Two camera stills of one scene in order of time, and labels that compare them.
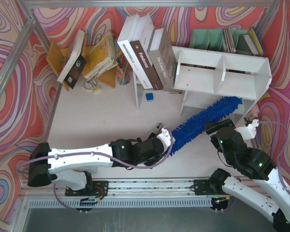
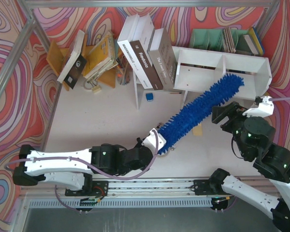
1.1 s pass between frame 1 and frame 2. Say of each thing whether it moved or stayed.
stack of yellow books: stayed
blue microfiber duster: moved
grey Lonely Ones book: stayed
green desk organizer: stayed
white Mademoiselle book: stayed
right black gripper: moved
